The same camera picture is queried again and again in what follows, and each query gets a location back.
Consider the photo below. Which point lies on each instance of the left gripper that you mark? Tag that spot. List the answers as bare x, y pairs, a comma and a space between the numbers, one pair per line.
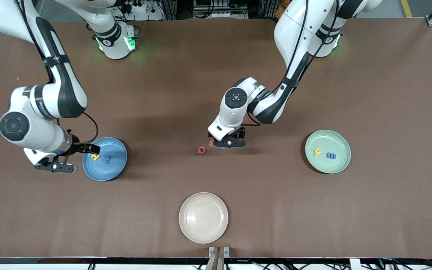
241, 133

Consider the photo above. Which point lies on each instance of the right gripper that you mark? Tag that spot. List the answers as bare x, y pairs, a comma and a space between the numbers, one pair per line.
78, 147

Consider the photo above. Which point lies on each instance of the yellow foam capital H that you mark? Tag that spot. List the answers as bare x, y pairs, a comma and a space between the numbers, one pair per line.
95, 157

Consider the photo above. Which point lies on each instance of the blue foam letter W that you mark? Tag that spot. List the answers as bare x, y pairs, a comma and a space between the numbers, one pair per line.
107, 159

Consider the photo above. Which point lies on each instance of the red foam letter Q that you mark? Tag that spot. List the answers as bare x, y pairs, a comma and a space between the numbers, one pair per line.
198, 150

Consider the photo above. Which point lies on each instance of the yellow foam small h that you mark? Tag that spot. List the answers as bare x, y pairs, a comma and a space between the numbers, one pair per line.
317, 152

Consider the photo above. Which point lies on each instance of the blue foam letter E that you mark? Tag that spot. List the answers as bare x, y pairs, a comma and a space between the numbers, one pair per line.
331, 155

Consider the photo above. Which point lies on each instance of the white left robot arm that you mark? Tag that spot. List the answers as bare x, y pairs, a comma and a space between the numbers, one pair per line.
238, 112

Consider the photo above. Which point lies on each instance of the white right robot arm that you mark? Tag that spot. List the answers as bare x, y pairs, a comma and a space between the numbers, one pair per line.
39, 137

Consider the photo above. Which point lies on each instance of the blue plate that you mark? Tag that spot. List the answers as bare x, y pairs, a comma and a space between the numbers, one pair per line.
111, 172

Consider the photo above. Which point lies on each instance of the beige plate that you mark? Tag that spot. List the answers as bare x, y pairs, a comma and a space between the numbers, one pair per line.
203, 218

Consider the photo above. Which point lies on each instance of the green plate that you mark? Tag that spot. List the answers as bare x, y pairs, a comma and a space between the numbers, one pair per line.
327, 165

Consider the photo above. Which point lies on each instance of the white power strip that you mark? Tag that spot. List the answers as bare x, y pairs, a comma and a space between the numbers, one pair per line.
223, 15
137, 7

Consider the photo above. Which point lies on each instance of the small white box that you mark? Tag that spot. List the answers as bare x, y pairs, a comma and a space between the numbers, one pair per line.
354, 264

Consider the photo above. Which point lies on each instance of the metal table bracket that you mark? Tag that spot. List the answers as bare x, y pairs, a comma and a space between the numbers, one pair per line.
212, 250

